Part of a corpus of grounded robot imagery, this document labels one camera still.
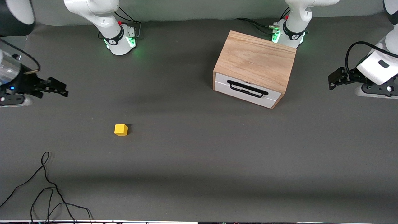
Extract white drawer with black handle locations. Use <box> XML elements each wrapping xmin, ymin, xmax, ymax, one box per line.
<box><xmin>215</xmin><ymin>73</ymin><xmax>282</xmax><ymax>109</ymax></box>

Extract wooden drawer cabinet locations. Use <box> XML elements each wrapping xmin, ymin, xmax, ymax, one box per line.
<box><xmin>213</xmin><ymin>30</ymin><xmax>297</xmax><ymax>109</ymax></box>

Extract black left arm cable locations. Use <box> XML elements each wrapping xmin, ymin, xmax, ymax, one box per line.
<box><xmin>345</xmin><ymin>41</ymin><xmax>398</xmax><ymax>84</ymax></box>

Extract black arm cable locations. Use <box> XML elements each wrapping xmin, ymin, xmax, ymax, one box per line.
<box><xmin>0</xmin><ymin>37</ymin><xmax>41</xmax><ymax>75</ymax></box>
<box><xmin>345</xmin><ymin>41</ymin><xmax>398</xmax><ymax>84</ymax></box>

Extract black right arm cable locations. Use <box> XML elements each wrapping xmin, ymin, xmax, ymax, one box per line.
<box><xmin>0</xmin><ymin>37</ymin><xmax>41</xmax><ymax>75</ymax></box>

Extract thin black loose cable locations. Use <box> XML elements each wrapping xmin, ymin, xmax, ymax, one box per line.
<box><xmin>0</xmin><ymin>152</ymin><xmax>76</xmax><ymax>224</ymax></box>
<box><xmin>30</xmin><ymin>188</ymin><xmax>94</xmax><ymax>224</ymax></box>

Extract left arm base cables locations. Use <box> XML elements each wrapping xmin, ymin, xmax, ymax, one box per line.
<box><xmin>235</xmin><ymin>6</ymin><xmax>291</xmax><ymax>36</ymax></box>

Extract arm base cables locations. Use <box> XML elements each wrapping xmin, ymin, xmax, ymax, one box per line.
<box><xmin>235</xmin><ymin>6</ymin><xmax>291</xmax><ymax>36</ymax></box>
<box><xmin>98</xmin><ymin>6</ymin><xmax>142</xmax><ymax>40</ymax></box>

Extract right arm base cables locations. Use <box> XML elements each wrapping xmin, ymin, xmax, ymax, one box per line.
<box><xmin>98</xmin><ymin>6</ymin><xmax>142</xmax><ymax>40</ymax></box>

